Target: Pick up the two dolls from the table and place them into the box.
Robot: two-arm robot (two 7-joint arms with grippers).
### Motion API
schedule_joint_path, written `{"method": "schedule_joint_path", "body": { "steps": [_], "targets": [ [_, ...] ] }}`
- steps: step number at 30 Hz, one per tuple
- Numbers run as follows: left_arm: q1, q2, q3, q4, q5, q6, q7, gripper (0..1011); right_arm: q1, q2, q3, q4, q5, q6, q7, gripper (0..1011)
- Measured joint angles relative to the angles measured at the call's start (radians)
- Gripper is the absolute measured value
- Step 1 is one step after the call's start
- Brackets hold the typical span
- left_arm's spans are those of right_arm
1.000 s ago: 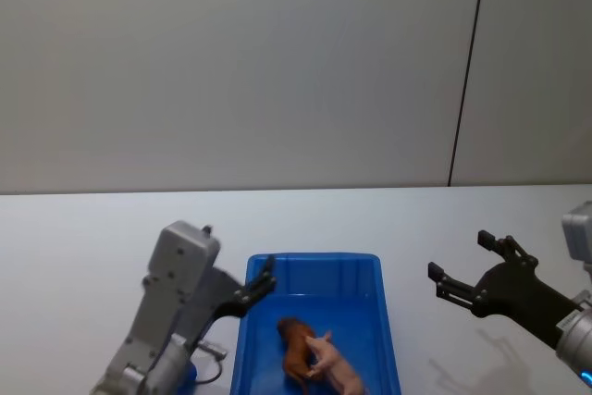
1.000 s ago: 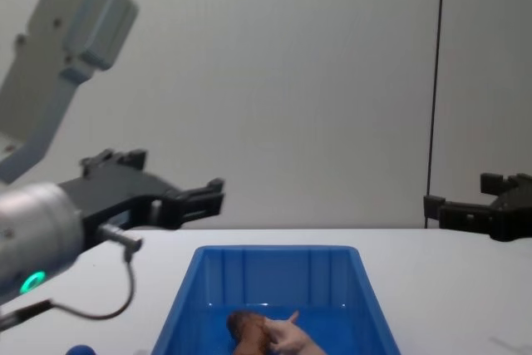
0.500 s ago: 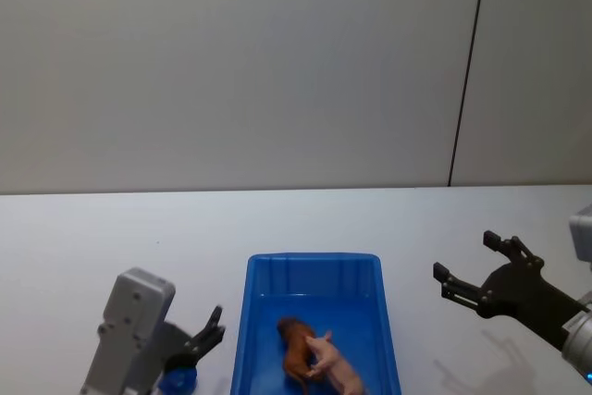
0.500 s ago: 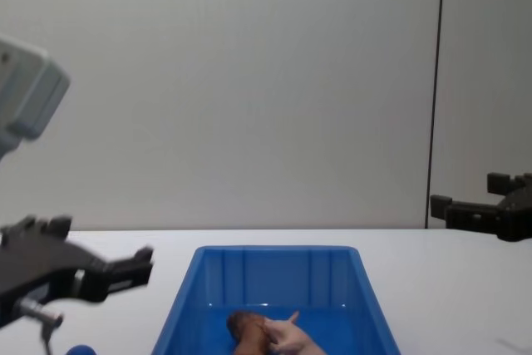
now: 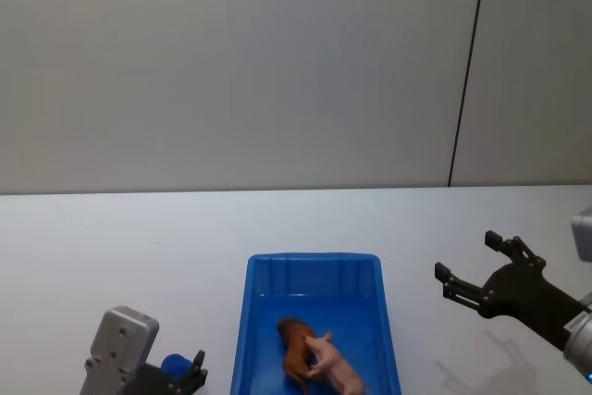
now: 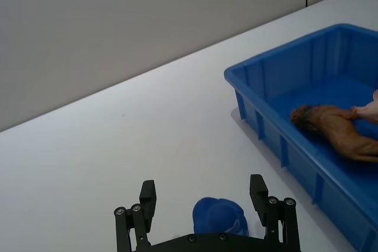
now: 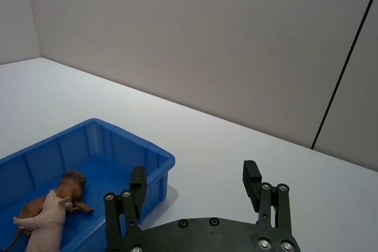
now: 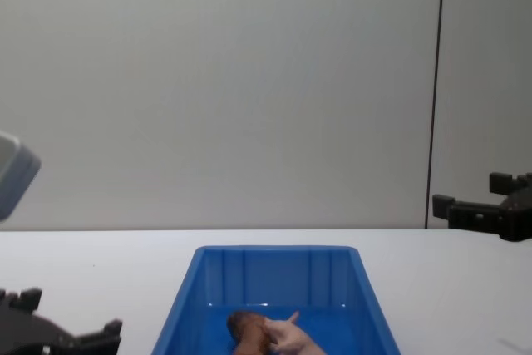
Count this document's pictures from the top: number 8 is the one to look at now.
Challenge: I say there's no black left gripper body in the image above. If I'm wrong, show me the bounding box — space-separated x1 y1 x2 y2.
0 307 81 355

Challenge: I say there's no brown toy food piece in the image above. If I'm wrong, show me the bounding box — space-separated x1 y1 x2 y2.
226 310 276 355

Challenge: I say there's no blue plastic bin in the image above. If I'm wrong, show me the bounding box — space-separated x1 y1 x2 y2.
150 245 402 355

